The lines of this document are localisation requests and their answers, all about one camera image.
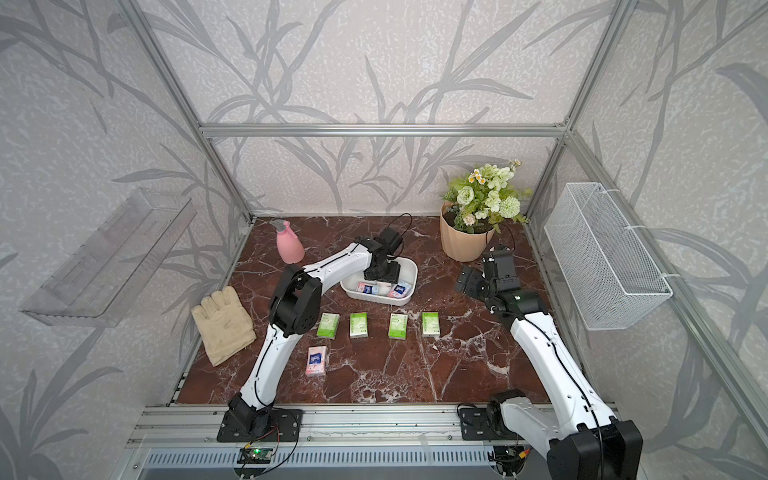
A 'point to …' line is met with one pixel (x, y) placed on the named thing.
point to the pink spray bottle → (289, 246)
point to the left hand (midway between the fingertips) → (390, 277)
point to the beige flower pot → (462, 246)
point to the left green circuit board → (255, 455)
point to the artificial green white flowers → (485, 197)
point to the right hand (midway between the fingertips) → (472, 278)
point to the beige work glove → (224, 324)
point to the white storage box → (385, 292)
